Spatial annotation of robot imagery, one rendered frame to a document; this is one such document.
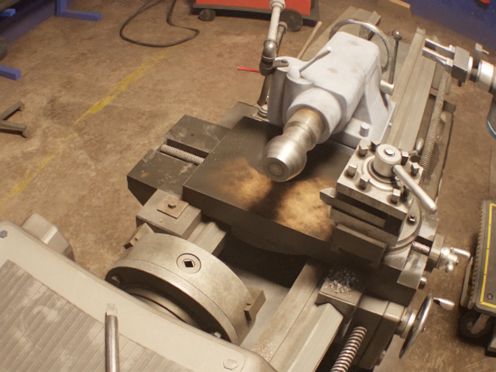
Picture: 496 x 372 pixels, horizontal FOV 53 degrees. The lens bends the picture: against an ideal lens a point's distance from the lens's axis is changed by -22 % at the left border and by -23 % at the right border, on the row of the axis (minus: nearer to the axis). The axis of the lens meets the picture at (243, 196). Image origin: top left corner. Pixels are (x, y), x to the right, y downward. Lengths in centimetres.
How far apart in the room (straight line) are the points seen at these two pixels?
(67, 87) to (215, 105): 101
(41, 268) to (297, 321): 73
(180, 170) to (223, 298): 70
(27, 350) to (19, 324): 4
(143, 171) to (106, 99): 190
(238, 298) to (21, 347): 42
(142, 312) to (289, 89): 85
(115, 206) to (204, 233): 133
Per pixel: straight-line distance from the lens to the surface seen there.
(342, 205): 122
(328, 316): 132
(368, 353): 156
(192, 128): 169
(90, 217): 269
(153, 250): 92
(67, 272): 74
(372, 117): 162
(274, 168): 125
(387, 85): 170
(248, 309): 94
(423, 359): 236
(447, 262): 149
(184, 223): 143
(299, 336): 129
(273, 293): 150
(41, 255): 76
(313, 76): 144
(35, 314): 70
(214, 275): 91
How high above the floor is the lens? 190
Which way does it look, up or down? 43 degrees down
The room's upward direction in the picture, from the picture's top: 6 degrees clockwise
